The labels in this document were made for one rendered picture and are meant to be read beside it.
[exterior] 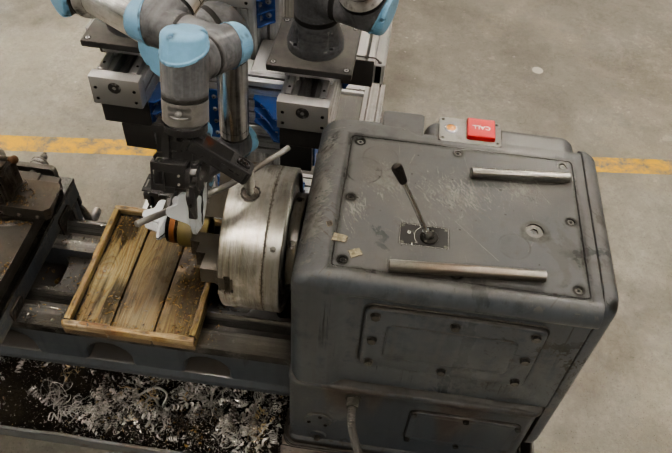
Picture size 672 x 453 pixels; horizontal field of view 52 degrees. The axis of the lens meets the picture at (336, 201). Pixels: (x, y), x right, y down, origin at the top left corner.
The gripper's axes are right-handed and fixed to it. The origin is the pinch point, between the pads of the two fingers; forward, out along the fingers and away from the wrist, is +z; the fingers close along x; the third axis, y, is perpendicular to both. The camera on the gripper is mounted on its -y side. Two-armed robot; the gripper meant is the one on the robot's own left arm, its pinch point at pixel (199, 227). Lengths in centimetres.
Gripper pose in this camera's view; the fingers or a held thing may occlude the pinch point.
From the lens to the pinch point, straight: 125.4
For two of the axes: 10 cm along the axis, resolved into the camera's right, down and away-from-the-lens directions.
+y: -9.9, -1.3, 0.5
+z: -0.9, 8.6, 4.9
